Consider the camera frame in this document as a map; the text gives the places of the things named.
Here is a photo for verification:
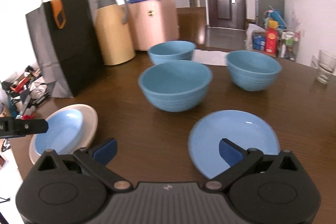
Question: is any clear drinking glass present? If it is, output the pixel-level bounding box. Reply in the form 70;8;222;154
316;50;336;85

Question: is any cream white plate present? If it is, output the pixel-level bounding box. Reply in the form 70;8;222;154
29;104;98;164

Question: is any blue box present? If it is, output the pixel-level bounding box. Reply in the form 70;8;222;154
252;32;266;51

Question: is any wire storage rack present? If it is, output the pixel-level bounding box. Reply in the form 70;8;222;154
277;28;301;61

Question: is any pink suitcase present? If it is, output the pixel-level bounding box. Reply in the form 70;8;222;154
128;0;179;51

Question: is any blue bowl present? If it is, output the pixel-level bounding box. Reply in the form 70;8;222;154
226;51;282;92
138;60;213;113
147;40;196;65

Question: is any white paper napkin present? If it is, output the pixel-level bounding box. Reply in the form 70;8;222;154
192;50;227;67

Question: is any black paper gift bag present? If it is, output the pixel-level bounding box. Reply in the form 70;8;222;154
26;0;104;98

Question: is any red box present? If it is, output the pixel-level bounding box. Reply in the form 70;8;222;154
265;19;278;55

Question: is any yellow thermos jug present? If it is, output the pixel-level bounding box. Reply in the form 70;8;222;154
94;0;135;66

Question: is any wooden chair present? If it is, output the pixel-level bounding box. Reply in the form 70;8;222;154
177;7;206;45

